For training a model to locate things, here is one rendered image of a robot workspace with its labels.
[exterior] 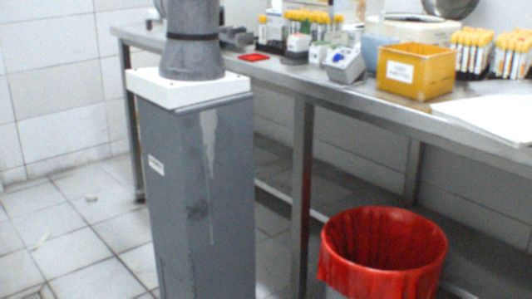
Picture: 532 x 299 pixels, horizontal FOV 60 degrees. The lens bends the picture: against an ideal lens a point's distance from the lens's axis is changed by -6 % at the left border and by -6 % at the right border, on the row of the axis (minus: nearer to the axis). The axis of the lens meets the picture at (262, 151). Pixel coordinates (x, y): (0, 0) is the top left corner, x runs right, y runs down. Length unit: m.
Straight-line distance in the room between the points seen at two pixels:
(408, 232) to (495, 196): 0.40
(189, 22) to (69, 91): 1.90
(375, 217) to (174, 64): 0.80
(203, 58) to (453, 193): 1.14
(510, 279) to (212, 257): 0.92
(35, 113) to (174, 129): 1.89
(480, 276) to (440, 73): 0.73
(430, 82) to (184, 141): 0.54
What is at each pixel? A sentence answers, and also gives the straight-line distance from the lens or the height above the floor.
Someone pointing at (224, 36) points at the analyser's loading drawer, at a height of 0.92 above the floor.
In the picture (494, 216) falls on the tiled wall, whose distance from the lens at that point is 1.82.
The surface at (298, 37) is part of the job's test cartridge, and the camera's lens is 1.37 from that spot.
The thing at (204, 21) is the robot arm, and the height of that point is 1.04.
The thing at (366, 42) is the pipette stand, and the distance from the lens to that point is 1.29.
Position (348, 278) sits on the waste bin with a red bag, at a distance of 1.30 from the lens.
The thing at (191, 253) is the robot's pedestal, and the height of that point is 0.52.
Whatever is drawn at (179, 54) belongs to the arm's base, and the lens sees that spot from 1.06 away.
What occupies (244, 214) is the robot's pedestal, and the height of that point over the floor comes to 0.57.
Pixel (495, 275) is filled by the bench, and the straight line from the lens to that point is 1.64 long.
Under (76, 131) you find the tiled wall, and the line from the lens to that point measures 2.96.
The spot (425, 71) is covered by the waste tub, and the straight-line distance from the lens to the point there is 1.07.
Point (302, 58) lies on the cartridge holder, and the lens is 1.38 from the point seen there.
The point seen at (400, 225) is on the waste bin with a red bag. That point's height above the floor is 0.40.
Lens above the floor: 1.18
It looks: 23 degrees down
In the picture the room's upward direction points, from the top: straight up
